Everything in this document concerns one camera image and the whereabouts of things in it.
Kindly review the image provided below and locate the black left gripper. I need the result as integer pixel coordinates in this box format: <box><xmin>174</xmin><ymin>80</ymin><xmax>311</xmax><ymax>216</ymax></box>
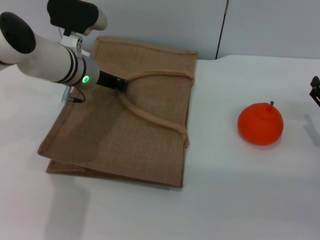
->
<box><xmin>97</xmin><ymin>71</ymin><xmax>129</xmax><ymax>93</ymax></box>

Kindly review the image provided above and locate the brown jute handbag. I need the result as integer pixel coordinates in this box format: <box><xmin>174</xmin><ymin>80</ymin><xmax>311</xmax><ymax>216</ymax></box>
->
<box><xmin>37</xmin><ymin>36</ymin><xmax>198</xmax><ymax>189</ymax></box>

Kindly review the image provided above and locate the orange fruit with stem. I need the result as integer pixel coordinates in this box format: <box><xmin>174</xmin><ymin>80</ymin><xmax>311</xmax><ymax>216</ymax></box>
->
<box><xmin>237</xmin><ymin>100</ymin><xmax>285</xmax><ymax>146</ymax></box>

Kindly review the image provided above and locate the silver plug with black cable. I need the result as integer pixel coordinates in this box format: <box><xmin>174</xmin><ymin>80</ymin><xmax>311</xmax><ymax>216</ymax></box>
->
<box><xmin>61</xmin><ymin>86</ymin><xmax>86</xmax><ymax>104</ymax></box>

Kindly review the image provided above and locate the black left wrist camera housing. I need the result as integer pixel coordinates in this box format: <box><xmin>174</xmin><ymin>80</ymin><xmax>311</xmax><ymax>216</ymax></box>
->
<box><xmin>46</xmin><ymin>0</ymin><xmax>108</xmax><ymax>54</ymax></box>

